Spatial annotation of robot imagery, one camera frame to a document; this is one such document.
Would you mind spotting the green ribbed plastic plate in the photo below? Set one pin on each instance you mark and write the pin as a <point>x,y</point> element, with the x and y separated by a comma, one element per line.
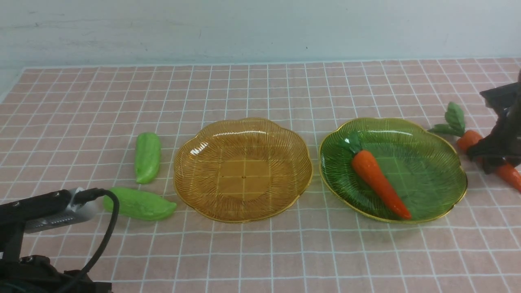
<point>424,169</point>

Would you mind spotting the amber ribbed plastic plate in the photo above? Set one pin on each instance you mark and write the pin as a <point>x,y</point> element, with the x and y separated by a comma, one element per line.
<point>242,170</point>

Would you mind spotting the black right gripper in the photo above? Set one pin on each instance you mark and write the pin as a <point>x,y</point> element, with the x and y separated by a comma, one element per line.
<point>503,144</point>

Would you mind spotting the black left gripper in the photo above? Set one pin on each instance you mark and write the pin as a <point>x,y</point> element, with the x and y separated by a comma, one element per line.
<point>35,273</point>

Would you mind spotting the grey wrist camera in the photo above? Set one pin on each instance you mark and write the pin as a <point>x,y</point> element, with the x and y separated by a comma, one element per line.
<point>60,209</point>

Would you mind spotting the green toy cucumber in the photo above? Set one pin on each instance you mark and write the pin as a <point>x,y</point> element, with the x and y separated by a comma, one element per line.
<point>147,157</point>
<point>139,204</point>

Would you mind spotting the orange toy carrot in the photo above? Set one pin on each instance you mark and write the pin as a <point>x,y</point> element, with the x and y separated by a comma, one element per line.
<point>455,125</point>
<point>364,166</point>

